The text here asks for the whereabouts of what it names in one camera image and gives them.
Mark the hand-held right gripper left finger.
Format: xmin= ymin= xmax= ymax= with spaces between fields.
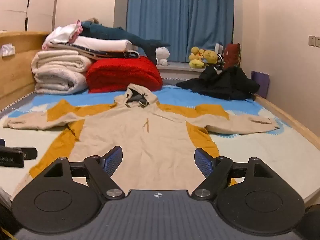
xmin=42 ymin=146 xmax=125 ymax=200

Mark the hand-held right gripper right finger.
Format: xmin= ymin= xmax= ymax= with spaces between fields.
xmin=191 ymin=148 xmax=275 ymax=200

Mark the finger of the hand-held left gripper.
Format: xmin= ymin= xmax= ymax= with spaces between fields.
xmin=15 ymin=147 xmax=38 ymax=160

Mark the beige and mustard hoodie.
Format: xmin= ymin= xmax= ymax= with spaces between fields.
xmin=2 ymin=84 xmax=280 ymax=200

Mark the white fluffy folded blanket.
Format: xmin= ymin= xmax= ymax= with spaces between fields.
xmin=31 ymin=50 xmax=93 ymax=95

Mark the black jacket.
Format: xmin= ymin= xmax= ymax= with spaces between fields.
xmin=176 ymin=66 xmax=260 ymax=100

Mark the red fluffy folded blanket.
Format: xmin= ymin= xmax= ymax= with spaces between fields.
xmin=86 ymin=56 xmax=163 ymax=94

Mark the white window sill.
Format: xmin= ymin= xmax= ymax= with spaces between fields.
xmin=156 ymin=61 xmax=218 ymax=79

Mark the black and white striped plush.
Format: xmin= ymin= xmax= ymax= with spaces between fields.
xmin=214 ymin=54 xmax=225 ymax=68

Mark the yellow plush toy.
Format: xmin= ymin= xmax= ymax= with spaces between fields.
xmin=189 ymin=46 xmax=207 ymax=69
xmin=200 ymin=50 xmax=218 ymax=67

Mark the tissue packet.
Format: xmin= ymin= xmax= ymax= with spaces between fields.
xmin=0 ymin=44 xmax=16 ymax=57

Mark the dark red cushion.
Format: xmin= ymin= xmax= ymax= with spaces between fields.
xmin=222 ymin=42 xmax=242 ymax=70

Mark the white plush toy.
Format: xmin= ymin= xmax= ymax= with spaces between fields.
xmin=155 ymin=47 xmax=170 ymax=65

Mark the white folded quilt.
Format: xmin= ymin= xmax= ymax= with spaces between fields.
xmin=46 ymin=36 xmax=140 ymax=60

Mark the pink and white folded clothing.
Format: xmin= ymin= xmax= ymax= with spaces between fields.
xmin=42 ymin=20 xmax=83 ymax=50

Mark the teal shark plush toy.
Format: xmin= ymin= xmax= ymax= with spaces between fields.
xmin=80 ymin=20 xmax=171 ymax=64

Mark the white wardrobe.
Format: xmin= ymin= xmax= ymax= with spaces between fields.
xmin=0 ymin=0 xmax=60 ymax=32

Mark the blue curtain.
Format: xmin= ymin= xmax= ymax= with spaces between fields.
xmin=126 ymin=0 xmax=234 ymax=63

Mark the wooden bed frame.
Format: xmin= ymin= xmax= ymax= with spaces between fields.
xmin=0 ymin=31 xmax=320 ymax=153

